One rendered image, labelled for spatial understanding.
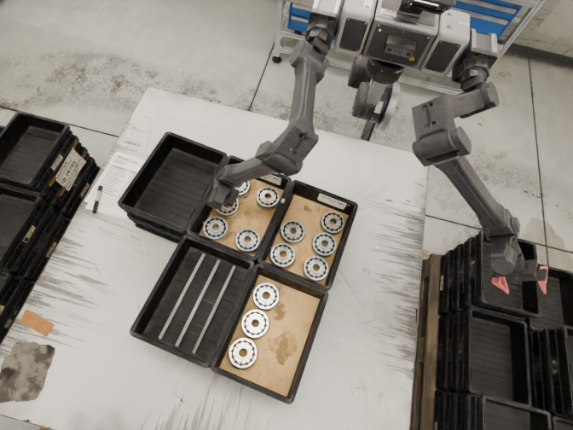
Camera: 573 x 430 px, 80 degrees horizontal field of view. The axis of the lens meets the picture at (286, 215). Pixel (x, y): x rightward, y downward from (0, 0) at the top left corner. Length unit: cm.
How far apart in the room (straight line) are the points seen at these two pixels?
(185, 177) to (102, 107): 163
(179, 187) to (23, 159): 105
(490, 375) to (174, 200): 177
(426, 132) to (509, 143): 263
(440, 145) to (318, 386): 104
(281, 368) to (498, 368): 122
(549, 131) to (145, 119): 324
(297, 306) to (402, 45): 98
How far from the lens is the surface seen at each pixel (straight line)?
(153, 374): 154
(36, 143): 242
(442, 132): 86
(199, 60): 333
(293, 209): 152
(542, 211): 328
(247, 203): 152
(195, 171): 162
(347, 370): 154
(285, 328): 137
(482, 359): 215
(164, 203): 157
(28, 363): 170
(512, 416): 208
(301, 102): 93
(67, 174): 235
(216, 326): 138
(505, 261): 112
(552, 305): 262
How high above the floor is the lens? 219
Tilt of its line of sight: 65 degrees down
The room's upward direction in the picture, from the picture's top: 12 degrees clockwise
